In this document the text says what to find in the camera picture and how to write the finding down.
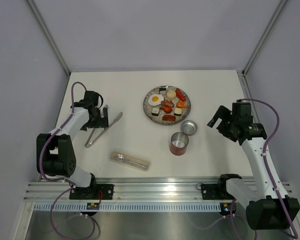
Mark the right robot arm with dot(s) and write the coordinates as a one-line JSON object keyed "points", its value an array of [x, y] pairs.
{"points": [[269, 207]]}

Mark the red sausage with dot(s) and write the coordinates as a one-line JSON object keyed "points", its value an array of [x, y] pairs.
{"points": [[170, 118], [180, 95]]}

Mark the left aluminium frame post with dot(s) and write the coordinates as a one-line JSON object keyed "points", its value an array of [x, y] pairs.
{"points": [[47, 33]]}

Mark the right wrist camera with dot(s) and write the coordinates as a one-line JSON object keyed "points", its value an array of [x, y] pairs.
{"points": [[241, 109]]}

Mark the speckled ceramic plate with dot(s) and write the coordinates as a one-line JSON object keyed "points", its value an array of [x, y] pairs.
{"points": [[158, 119]]}

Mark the metal spoon in case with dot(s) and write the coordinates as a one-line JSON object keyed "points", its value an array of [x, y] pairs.
{"points": [[131, 161]]}

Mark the sushi piece top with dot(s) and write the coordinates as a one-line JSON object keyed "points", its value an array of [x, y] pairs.
{"points": [[162, 91]]}

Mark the beige steamed bun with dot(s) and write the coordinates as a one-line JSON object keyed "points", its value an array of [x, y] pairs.
{"points": [[171, 94]]}

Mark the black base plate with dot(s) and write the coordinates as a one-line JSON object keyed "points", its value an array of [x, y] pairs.
{"points": [[214, 192], [94, 192]]}

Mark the white slotted cable duct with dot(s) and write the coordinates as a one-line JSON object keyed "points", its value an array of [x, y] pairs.
{"points": [[133, 207]]}

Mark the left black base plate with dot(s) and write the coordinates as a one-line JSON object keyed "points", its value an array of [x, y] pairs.
{"points": [[94, 192]]}

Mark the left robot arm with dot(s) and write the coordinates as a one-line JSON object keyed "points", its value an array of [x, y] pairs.
{"points": [[56, 159]]}

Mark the metal serving tongs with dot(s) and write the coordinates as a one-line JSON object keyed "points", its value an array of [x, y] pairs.
{"points": [[91, 139]]}

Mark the orange red chicken wing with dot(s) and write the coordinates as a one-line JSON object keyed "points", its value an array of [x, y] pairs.
{"points": [[166, 109]]}

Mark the silver tin lid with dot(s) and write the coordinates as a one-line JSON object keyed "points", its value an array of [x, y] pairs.
{"points": [[188, 127]]}

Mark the bacon wrapped roll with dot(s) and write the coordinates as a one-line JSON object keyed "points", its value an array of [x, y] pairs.
{"points": [[167, 103]]}

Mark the aluminium frame post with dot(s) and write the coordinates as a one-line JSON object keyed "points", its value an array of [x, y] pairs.
{"points": [[47, 33], [265, 34]]}

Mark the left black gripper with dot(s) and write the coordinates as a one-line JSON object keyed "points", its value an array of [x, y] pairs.
{"points": [[101, 122]]}

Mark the red sausage top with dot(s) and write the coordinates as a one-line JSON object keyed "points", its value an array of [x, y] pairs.
{"points": [[180, 95]]}

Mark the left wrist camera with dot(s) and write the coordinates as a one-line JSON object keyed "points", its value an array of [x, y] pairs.
{"points": [[93, 98]]}

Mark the right aluminium frame post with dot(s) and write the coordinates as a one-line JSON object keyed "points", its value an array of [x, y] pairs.
{"points": [[265, 34]]}

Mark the toy fried egg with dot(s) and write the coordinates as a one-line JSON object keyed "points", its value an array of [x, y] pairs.
{"points": [[155, 99]]}

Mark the red tin can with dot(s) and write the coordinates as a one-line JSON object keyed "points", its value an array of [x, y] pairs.
{"points": [[178, 143]]}

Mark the orange chicken drumstick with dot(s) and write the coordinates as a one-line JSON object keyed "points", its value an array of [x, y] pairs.
{"points": [[180, 104]]}

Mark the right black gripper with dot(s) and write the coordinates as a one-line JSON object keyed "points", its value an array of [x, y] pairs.
{"points": [[222, 112]]}

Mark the red sausage bottom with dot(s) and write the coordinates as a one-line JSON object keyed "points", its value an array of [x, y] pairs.
{"points": [[170, 118]]}

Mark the aluminium mounting rail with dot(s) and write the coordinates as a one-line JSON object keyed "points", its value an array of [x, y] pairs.
{"points": [[145, 189]]}

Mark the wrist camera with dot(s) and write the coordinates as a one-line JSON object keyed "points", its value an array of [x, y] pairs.
{"points": [[241, 109], [93, 98]]}

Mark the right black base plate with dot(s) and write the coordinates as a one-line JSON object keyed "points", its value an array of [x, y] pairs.
{"points": [[214, 192]]}

